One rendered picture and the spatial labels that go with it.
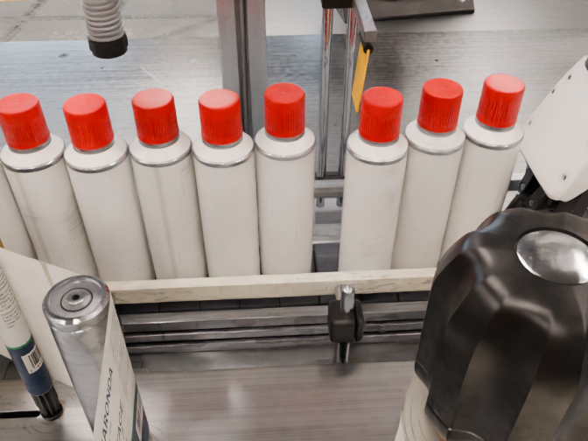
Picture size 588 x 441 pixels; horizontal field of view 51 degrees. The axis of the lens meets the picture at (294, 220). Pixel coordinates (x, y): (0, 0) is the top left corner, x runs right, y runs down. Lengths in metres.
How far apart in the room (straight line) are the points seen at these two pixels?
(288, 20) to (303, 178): 0.75
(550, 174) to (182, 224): 0.32
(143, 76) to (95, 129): 0.58
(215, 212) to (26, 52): 0.75
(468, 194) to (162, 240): 0.28
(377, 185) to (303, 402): 0.19
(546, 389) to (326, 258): 0.44
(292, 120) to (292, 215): 0.09
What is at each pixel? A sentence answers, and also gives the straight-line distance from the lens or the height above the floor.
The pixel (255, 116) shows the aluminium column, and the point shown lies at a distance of 0.66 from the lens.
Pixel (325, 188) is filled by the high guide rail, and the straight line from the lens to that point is 0.60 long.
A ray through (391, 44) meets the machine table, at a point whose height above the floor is 0.83.
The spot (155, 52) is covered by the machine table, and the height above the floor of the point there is 0.83.
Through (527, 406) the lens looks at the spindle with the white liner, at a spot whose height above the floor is 1.14.
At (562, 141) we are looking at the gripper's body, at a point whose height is 1.04.
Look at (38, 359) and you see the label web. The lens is 0.51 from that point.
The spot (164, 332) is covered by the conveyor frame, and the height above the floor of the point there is 0.86.
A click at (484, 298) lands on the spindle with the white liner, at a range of 0.23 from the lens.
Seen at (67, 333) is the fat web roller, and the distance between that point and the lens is 0.38.
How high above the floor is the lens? 1.34
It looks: 42 degrees down
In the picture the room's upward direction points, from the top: straight up
